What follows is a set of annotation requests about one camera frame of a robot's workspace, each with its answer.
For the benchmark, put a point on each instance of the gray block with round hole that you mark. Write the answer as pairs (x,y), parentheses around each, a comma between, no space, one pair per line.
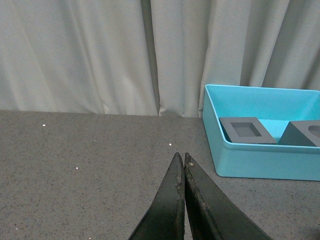
(301,133)

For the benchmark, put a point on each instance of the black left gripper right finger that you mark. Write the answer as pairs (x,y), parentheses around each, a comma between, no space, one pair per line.
(212,215)

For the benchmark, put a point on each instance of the light blue plastic box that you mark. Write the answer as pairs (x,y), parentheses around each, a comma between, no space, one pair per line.
(274,108)

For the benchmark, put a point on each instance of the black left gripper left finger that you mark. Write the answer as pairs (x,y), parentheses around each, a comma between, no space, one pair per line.
(165,218)

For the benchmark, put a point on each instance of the white pleated curtain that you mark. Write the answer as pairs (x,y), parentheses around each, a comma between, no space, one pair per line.
(151,57)

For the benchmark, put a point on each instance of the gray block with square hole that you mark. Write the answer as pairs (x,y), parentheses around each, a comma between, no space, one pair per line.
(245,130)

